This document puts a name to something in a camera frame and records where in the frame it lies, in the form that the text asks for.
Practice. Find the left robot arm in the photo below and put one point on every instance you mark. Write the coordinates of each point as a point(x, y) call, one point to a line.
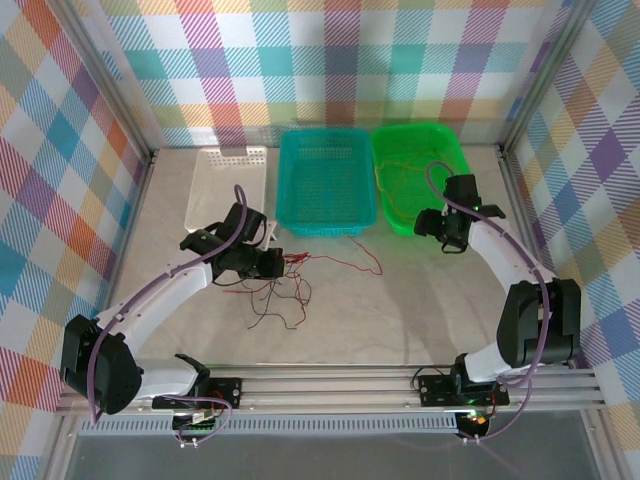
point(150, 295)

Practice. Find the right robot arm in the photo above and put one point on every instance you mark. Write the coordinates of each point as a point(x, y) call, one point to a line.
point(540, 325)

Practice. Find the green plastic basket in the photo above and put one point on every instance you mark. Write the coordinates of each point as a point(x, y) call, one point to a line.
point(415, 190)

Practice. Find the white perforated plastic basket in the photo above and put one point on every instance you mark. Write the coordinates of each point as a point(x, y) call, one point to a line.
point(225, 175)

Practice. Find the teal plastic basket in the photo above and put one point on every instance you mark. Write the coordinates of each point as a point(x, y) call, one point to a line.
point(325, 180)

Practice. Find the small electronics board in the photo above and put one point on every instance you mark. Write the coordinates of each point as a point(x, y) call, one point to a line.
point(197, 425)
point(475, 422)

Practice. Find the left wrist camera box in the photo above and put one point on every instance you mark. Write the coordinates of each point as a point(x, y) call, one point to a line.
point(270, 235)

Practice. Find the aluminium side rail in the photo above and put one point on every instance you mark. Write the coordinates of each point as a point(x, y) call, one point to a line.
point(510, 175)
point(137, 200)

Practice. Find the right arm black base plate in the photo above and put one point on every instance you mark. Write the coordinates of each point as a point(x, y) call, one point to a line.
point(435, 390)

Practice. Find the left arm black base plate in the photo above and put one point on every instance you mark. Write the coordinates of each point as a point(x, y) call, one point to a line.
point(230, 392)

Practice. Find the aluminium frame post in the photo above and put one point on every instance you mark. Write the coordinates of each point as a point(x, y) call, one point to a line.
point(107, 75)
point(545, 75)

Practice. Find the aluminium mounting rail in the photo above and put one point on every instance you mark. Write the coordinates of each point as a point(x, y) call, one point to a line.
point(325, 387)

